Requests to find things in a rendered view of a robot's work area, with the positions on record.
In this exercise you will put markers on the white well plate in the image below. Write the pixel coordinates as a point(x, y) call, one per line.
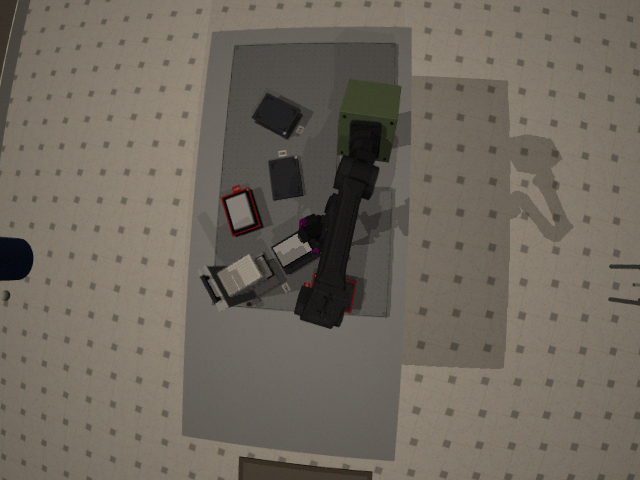
point(240, 211)

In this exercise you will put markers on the grey shelf rack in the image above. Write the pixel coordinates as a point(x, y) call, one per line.
point(245, 295)

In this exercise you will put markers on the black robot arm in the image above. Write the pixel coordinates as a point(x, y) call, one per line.
point(335, 236)

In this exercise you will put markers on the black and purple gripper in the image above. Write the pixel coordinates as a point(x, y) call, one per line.
point(305, 221)

